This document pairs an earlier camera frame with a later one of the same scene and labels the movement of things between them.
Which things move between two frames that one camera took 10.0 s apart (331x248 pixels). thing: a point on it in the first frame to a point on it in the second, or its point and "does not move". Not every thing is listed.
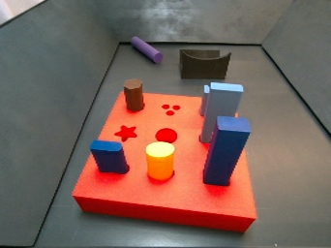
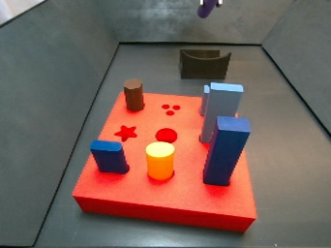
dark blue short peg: x=109 y=157 does not move
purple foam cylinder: x=153 y=54 to x=206 y=9
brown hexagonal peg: x=134 y=91 does not move
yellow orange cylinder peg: x=161 y=160 does not move
